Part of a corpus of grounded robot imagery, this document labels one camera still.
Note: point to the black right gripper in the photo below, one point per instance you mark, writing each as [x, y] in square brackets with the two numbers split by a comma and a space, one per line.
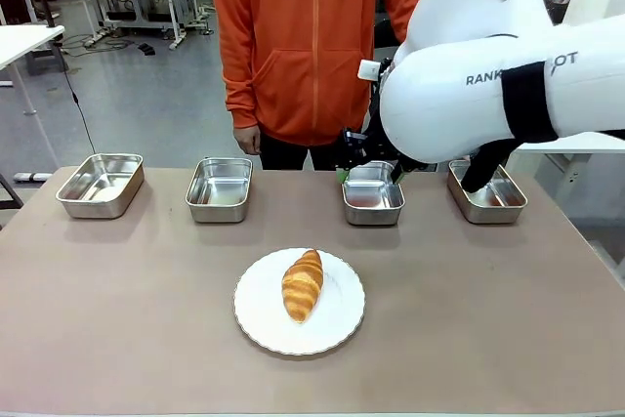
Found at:
[363, 148]

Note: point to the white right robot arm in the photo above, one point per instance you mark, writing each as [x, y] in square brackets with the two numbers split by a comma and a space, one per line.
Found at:
[449, 70]

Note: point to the person right forearm orange sleeve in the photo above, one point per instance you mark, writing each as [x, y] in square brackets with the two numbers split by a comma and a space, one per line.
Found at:
[240, 90]

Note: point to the rectangular steel container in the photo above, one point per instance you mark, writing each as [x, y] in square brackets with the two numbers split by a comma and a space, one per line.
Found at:
[220, 190]
[373, 199]
[100, 187]
[493, 204]

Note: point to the person right hand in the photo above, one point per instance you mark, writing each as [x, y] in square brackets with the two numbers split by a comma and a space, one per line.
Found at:
[247, 140]

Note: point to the golden brown croissant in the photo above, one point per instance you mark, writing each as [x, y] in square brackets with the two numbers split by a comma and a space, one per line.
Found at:
[303, 285]

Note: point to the white scalloped plate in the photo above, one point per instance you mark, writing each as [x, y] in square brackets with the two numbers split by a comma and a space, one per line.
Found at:
[342, 309]

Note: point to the person in orange hoodie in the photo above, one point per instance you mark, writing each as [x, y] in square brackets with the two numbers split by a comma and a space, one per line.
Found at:
[312, 36]

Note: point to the white side table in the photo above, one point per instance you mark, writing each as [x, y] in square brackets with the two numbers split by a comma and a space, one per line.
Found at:
[576, 142]

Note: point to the black foot pedal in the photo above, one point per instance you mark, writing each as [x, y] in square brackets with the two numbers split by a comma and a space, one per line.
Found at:
[146, 49]

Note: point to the white power strip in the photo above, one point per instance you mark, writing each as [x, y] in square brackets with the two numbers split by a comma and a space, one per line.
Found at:
[31, 176]

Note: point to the white table with legs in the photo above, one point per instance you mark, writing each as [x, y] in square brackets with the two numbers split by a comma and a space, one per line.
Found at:
[27, 43]

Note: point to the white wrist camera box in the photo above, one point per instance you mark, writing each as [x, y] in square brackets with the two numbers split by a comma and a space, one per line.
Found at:
[368, 69]

